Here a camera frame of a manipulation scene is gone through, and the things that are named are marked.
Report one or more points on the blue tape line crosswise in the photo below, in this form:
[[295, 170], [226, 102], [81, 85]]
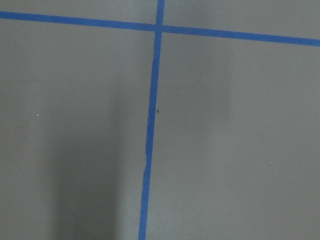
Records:
[[154, 28]]

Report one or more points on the blue tape line lengthwise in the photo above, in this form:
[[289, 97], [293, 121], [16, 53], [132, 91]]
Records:
[[153, 91]]

